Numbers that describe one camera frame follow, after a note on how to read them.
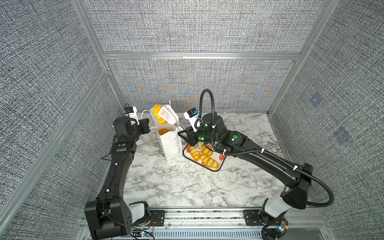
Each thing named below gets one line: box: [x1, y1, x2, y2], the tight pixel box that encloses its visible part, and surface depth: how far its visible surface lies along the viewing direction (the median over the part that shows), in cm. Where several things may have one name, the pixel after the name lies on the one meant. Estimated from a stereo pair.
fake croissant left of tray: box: [190, 146, 201, 161], surface depth 94 cm
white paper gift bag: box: [149, 107, 183, 160], surface depth 79 cm
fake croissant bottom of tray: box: [200, 154, 220, 169], surface depth 92 cm
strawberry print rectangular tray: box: [182, 144, 226, 172], surface depth 95 cm
